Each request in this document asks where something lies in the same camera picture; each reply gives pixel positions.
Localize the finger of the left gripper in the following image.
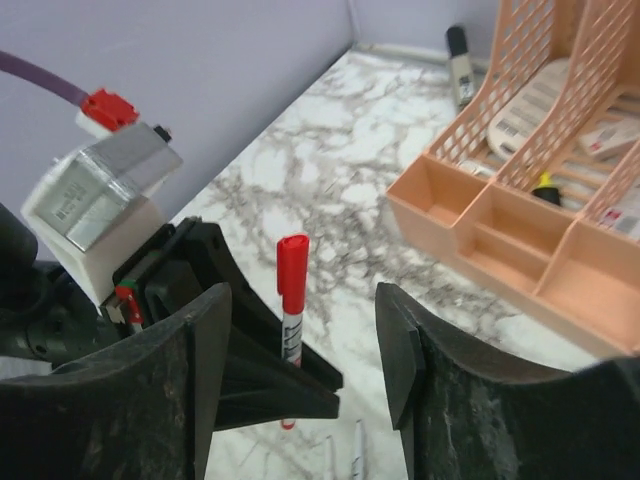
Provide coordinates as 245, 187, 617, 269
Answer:
214, 369, 340, 430

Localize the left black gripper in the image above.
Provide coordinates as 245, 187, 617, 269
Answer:
29, 217, 344, 392

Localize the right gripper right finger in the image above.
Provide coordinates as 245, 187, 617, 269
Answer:
375, 283, 639, 479

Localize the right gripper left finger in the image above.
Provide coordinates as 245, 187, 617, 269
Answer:
1, 284, 231, 479

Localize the red marker pen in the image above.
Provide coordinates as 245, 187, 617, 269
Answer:
276, 233, 311, 431

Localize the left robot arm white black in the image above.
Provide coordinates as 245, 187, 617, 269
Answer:
1, 210, 344, 431

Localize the dark red tip pen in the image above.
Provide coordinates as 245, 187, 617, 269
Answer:
350, 419, 367, 480

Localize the orange desk organizer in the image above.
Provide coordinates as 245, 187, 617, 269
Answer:
387, 1, 639, 355

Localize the yellow highlighter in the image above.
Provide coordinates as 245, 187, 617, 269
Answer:
532, 171, 562, 207

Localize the white paper packet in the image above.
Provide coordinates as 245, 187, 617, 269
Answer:
600, 198, 639, 241

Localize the white label box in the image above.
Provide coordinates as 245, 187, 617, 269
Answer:
578, 119, 639, 161

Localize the black grey stapler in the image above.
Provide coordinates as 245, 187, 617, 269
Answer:
446, 25, 476, 110

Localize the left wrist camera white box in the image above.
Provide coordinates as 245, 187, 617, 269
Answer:
21, 122, 183, 306

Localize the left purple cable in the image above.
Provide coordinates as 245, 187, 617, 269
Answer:
0, 49, 91, 109

